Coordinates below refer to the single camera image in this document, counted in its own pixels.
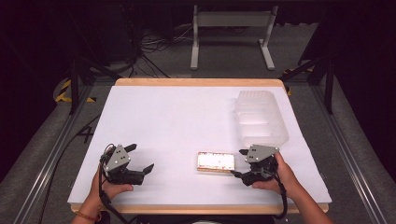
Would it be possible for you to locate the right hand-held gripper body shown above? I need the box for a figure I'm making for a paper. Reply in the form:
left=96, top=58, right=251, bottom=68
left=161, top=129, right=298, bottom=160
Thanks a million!
left=242, top=144, right=280, bottom=188

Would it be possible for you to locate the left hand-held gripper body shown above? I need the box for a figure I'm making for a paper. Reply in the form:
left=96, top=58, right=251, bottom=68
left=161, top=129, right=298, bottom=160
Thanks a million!
left=101, top=144, right=148, bottom=187

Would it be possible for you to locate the clear plastic container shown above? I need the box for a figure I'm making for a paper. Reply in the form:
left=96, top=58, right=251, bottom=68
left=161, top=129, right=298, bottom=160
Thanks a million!
left=233, top=90, right=290, bottom=149

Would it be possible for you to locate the person's left hand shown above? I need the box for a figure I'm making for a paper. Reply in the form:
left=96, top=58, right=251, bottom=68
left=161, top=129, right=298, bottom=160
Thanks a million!
left=89, top=169, right=134, bottom=207

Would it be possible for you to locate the person's right hand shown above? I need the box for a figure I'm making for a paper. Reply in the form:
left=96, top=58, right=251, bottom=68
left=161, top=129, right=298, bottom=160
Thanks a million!
left=251, top=151, right=301, bottom=201

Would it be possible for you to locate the white table sheet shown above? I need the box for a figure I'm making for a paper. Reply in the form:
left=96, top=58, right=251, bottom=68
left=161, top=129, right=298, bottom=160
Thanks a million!
left=66, top=85, right=332, bottom=206

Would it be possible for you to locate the yellow black floor tape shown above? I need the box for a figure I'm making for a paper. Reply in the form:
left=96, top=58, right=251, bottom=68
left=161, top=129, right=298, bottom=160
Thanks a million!
left=54, top=78, right=97, bottom=104
left=280, top=65, right=316, bottom=97

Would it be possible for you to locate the black metal stand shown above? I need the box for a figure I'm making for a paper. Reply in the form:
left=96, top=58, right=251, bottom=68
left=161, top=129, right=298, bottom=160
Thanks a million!
left=65, top=43, right=123, bottom=116
left=277, top=54, right=336, bottom=115

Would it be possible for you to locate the white metal stand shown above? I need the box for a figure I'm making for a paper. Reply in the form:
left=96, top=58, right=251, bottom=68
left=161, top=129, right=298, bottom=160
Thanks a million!
left=190, top=4, right=279, bottom=71

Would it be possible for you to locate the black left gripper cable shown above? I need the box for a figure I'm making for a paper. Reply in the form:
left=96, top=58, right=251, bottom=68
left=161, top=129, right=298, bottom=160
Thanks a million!
left=98, top=143, right=134, bottom=224

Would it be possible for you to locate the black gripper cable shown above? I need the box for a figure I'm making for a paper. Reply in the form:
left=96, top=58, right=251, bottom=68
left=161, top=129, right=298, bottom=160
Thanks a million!
left=98, top=143, right=134, bottom=224
left=262, top=160, right=290, bottom=220

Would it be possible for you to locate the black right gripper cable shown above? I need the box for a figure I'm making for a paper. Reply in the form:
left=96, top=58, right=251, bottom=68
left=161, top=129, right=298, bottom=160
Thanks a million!
left=262, top=160, right=290, bottom=220

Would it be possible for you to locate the black floor cable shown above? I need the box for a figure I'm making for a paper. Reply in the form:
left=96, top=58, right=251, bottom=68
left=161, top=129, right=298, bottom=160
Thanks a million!
left=36, top=113, right=103, bottom=224

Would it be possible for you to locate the red string bracelet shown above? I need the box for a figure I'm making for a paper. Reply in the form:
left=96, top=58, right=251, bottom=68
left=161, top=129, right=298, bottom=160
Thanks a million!
left=74, top=210, right=103, bottom=223

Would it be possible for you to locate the aluminium floor rail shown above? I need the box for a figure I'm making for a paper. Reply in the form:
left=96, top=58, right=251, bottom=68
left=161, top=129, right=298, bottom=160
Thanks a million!
left=11, top=85, right=95, bottom=224
left=310, top=85, right=389, bottom=224

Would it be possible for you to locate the tangle of black floor cables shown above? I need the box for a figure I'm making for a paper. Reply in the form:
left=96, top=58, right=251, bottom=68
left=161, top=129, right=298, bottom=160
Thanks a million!
left=122, top=18, right=195, bottom=79

